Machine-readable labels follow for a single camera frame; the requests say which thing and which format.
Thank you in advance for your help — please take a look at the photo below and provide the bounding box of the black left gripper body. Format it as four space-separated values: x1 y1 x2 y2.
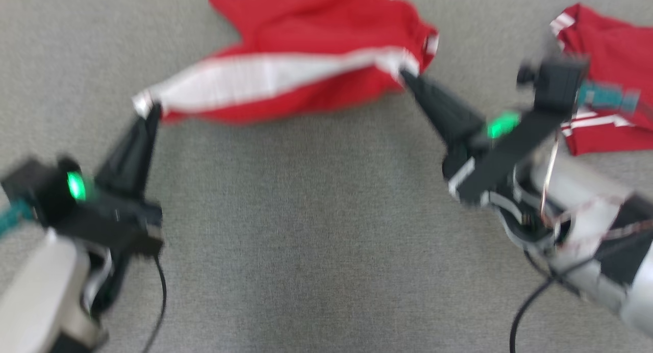
51 162 164 257

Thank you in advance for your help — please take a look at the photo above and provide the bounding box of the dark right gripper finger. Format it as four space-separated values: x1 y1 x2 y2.
400 70 485 149

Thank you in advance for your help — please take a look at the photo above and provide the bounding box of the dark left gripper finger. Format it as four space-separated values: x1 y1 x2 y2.
94 104 163 200

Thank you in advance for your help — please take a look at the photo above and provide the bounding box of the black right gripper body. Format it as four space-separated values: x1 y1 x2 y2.
443 108 562 206

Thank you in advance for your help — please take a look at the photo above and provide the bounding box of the red basketball jersey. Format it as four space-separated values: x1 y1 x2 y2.
550 4 653 156
133 0 439 125

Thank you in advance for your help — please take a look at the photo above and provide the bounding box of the red basketball jersey top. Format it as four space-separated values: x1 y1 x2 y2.
550 4 653 156

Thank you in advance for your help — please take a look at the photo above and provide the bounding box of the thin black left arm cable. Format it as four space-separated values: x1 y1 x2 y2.
142 255 168 353

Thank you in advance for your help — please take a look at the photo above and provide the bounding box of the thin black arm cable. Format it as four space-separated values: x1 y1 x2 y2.
510 251 562 353
142 255 168 353

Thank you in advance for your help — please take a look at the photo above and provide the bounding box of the left camera cable teal plug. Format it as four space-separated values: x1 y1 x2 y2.
0 200 34 237

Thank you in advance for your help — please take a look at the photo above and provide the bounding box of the camera cable teal plug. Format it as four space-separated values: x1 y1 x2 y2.
0 200 34 237
576 83 643 114

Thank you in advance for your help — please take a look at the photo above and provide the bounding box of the right camera cable teal plug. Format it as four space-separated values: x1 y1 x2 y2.
576 83 643 114

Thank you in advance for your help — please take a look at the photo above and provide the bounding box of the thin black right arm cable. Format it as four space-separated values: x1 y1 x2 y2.
510 251 562 353

